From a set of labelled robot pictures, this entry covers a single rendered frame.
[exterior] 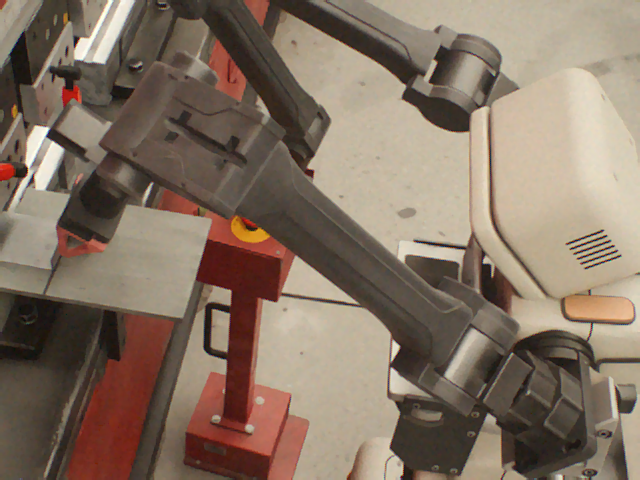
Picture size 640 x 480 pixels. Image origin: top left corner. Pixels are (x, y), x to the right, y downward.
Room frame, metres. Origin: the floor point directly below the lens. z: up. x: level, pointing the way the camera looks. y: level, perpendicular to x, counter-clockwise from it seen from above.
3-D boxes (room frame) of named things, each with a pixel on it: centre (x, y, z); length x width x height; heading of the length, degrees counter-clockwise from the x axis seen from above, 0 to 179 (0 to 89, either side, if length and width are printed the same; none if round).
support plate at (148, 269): (0.83, 0.29, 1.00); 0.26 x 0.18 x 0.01; 89
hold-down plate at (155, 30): (1.43, 0.37, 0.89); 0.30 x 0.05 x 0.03; 179
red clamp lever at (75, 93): (0.98, 0.37, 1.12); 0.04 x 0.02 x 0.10; 89
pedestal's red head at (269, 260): (1.16, 0.12, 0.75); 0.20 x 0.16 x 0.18; 172
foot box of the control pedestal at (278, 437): (1.16, 0.09, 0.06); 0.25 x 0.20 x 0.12; 82
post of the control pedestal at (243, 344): (1.16, 0.12, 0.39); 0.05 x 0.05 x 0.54; 82
